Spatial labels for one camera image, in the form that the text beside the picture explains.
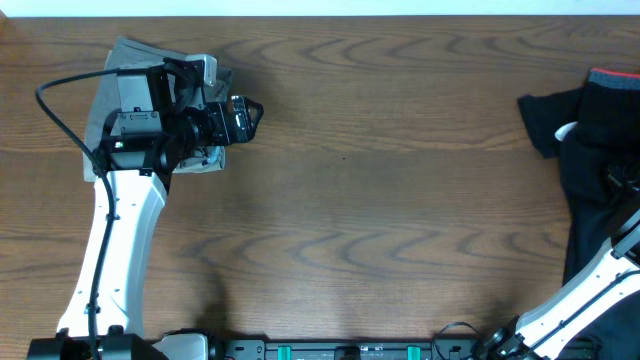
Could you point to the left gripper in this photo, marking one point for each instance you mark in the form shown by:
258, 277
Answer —
240, 131

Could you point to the black pants red waistband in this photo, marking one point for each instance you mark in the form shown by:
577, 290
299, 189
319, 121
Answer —
605, 140

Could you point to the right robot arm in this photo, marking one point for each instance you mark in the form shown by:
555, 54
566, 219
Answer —
608, 278

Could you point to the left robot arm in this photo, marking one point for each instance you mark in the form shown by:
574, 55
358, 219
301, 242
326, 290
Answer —
174, 115

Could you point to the folded grey shorts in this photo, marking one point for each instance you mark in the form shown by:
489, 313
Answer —
102, 115

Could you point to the black t-shirt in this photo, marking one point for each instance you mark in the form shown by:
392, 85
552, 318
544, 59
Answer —
543, 116

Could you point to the white garment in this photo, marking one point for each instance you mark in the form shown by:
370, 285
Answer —
561, 133

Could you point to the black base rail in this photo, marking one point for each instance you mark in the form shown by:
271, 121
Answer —
350, 350

